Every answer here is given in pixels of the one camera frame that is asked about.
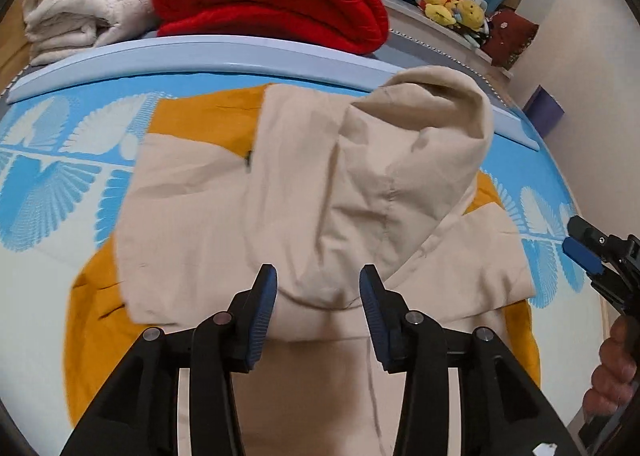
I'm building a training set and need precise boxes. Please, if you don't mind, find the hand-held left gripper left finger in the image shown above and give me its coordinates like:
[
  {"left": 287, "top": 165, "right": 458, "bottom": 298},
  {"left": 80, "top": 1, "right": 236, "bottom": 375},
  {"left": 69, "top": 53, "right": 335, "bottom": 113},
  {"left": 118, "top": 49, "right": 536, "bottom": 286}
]
[{"left": 60, "top": 263, "right": 278, "bottom": 456}]

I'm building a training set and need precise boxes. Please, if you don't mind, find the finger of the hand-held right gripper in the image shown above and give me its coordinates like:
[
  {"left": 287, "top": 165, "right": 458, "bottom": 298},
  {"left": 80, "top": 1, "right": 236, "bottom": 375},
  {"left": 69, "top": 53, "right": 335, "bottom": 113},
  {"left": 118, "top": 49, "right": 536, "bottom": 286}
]
[
  {"left": 568, "top": 216, "right": 608, "bottom": 249},
  {"left": 562, "top": 237, "right": 605, "bottom": 275}
]

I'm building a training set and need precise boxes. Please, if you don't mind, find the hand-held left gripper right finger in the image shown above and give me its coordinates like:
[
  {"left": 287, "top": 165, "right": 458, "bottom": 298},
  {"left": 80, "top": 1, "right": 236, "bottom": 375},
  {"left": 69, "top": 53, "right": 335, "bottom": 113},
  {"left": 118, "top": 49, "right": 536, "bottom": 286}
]
[{"left": 359, "top": 263, "right": 583, "bottom": 456}]

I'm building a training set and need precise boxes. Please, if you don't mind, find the beige and yellow hooded coat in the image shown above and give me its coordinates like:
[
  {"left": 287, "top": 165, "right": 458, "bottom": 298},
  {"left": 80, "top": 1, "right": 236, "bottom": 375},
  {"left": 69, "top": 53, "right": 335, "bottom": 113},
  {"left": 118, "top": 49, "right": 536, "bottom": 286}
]
[{"left": 65, "top": 66, "right": 542, "bottom": 456}]

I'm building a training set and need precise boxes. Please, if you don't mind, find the person's right hand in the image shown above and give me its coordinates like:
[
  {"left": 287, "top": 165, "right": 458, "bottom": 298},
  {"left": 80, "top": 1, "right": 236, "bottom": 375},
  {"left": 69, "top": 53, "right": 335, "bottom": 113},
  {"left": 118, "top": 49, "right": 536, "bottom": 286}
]
[{"left": 582, "top": 316, "right": 640, "bottom": 418}]

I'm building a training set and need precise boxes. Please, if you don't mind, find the purple box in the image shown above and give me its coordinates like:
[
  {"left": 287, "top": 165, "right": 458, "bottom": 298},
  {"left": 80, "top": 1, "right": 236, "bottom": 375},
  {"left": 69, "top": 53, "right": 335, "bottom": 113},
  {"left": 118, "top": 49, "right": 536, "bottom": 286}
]
[{"left": 522, "top": 84, "right": 565, "bottom": 137}]

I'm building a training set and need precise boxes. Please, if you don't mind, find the brown plush pillow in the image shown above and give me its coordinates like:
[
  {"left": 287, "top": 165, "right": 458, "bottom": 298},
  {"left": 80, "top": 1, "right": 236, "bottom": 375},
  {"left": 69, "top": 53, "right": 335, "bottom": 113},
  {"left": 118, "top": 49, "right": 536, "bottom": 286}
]
[{"left": 487, "top": 10, "right": 540, "bottom": 70}]

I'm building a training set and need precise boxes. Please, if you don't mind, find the yellow plush toy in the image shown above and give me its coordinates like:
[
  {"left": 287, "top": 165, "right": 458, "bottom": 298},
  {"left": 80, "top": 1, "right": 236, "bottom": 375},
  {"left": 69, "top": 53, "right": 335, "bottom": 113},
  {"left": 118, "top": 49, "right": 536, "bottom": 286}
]
[
  {"left": 452, "top": 0, "right": 487, "bottom": 32},
  {"left": 419, "top": 0, "right": 463, "bottom": 29}
]

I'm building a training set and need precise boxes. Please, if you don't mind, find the cream folded blanket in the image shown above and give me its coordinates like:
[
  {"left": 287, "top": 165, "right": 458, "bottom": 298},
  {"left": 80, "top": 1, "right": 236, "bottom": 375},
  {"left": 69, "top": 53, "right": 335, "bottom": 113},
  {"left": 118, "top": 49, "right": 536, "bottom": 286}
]
[{"left": 24, "top": 0, "right": 178, "bottom": 66}]

